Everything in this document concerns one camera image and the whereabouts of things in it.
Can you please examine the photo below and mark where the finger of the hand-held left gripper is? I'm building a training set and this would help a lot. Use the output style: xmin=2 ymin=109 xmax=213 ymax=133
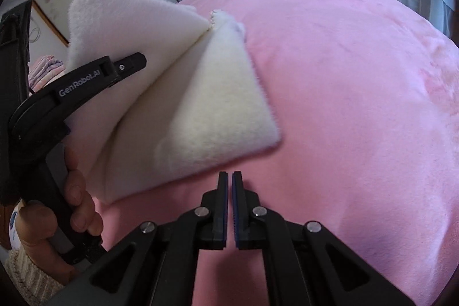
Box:
xmin=46 ymin=53 xmax=148 ymax=120

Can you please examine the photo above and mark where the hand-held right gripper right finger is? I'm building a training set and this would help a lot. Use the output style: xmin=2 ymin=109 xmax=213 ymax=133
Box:
xmin=232 ymin=171 xmax=413 ymax=306

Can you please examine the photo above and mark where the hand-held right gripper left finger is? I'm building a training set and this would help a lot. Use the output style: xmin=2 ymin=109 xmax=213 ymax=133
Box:
xmin=46 ymin=171 xmax=229 ymax=306

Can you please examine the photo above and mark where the white fuzzy braided-trim sweater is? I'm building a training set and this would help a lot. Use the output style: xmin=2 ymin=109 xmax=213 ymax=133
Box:
xmin=66 ymin=0 xmax=283 ymax=205

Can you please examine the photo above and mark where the person's left forearm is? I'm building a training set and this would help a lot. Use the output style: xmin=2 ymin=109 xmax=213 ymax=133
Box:
xmin=5 ymin=244 xmax=68 ymax=306

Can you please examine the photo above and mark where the person's left hand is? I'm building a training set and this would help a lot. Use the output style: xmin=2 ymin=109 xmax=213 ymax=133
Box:
xmin=16 ymin=147 xmax=104 ymax=282

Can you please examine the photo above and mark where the pink striped folded cloth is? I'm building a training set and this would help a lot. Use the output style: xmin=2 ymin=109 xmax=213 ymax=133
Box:
xmin=28 ymin=54 xmax=67 ymax=87

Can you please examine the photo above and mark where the pink plush blanket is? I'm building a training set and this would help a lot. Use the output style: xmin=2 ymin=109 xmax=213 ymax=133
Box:
xmin=82 ymin=0 xmax=459 ymax=306

